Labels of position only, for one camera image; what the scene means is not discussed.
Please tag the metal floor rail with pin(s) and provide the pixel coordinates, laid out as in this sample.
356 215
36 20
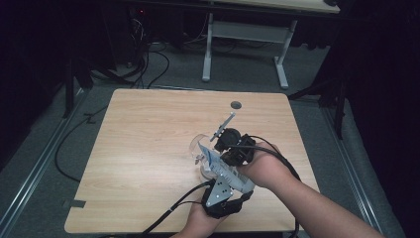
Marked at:
350 165
36 172

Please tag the person's right hand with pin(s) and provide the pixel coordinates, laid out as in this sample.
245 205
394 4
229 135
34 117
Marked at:
267 168

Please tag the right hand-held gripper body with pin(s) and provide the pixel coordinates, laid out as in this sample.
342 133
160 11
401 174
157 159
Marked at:
239 148

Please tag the dark round table grommet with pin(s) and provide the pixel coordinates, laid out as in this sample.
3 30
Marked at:
236 105

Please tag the person's left hand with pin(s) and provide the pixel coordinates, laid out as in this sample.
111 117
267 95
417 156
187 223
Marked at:
199 226

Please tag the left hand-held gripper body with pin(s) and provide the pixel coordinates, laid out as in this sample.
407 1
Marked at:
219 198

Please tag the white-framed desk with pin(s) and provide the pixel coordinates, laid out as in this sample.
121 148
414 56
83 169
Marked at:
246 32

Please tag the clear glass cup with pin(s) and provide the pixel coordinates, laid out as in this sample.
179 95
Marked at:
198 145

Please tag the dark metal stand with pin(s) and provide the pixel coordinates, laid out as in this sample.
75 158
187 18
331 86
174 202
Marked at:
70 89
340 109

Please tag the dark equipment with red light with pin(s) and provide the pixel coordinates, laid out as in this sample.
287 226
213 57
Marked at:
140 20

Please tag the black floor tape piece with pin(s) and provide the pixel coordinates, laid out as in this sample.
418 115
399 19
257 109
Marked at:
89 118

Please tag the white pouch with blue print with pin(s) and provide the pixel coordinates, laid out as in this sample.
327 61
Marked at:
241 183

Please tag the grey tape strip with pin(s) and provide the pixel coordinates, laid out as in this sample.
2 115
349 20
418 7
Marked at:
75 203

